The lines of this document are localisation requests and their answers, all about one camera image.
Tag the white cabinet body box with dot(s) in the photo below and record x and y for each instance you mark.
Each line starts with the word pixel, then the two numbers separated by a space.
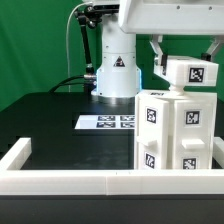
pixel 171 97

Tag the white base tag plate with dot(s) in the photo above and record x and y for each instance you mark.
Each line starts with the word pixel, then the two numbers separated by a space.
pixel 111 122

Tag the white cabinet top block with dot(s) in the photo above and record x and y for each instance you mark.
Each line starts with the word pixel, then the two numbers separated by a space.
pixel 184 71

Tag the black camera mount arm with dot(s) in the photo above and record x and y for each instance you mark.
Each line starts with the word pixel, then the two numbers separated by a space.
pixel 86 36

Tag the white U-shaped obstacle wall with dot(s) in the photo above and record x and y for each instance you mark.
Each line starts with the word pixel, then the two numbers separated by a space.
pixel 14 180

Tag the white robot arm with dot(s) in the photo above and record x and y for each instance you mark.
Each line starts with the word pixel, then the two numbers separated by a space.
pixel 118 77

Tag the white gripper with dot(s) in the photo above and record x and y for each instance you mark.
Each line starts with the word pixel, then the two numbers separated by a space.
pixel 174 17

